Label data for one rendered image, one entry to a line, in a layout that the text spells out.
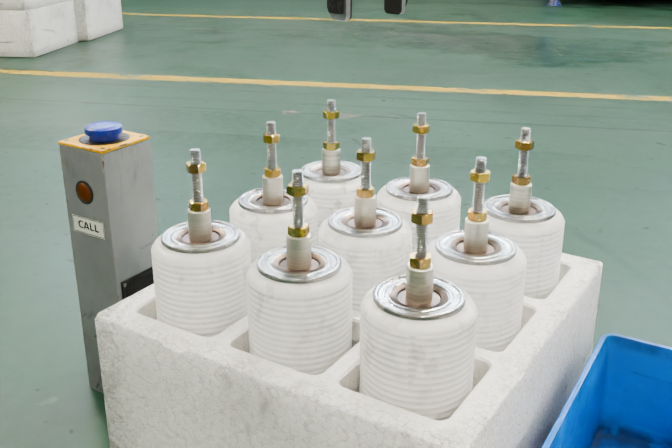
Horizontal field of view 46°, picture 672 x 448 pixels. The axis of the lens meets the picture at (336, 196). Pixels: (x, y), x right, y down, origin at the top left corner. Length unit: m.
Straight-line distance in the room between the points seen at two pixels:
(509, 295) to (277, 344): 0.21
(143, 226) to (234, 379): 0.28
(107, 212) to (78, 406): 0.25
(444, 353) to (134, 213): 0.42
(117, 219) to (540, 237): 0.45
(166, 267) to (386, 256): 0.21
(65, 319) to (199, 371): 0.49
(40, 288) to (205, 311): 0.58
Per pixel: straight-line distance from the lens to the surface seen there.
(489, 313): 0.73
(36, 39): 3.35
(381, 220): 0.80
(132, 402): 0.82
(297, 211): 0.68
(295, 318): 0.68
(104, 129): 0.88
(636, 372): 0.92
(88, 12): 3.69
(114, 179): 0.87
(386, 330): 0.62
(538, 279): 0.84
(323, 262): 0.71
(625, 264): 1.38
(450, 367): 0.64
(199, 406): 0.75
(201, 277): 0.74
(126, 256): 0.91
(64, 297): 1.26
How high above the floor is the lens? 0.55
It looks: 20 degrees down
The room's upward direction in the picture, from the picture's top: straight up
